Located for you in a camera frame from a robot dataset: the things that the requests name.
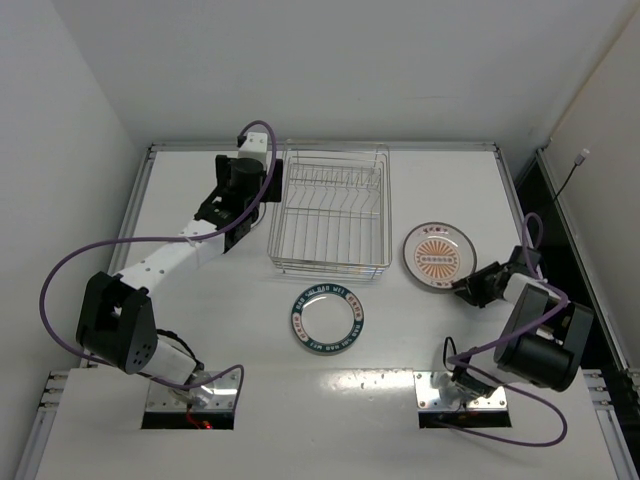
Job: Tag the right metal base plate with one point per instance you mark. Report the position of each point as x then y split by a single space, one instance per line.
436 393

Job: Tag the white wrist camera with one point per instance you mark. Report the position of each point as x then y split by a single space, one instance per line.
255 146
517 283

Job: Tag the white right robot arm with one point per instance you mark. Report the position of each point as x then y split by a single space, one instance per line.
543 340

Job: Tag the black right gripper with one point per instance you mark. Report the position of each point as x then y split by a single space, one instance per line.
482 286

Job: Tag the metal base plate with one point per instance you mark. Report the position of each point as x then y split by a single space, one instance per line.
217 396
436 393

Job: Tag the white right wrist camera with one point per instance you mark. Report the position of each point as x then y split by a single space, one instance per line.
517 283

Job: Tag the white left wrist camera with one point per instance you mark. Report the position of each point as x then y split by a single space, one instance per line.
255 146

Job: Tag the aluminium table frame rail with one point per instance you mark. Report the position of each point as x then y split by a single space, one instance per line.
235 309

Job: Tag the orange sunburst plate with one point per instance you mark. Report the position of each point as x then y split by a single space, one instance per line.
438 254

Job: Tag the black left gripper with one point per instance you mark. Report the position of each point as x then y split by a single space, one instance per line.
275 180

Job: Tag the silver wire dish rack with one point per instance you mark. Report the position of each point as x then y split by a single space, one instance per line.
335 216

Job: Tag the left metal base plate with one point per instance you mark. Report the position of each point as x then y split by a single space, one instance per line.
217 396

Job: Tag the teal rimmed text plate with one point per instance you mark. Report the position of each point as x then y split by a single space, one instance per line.
327 319

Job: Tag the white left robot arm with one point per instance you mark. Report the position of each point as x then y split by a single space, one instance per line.
117 321

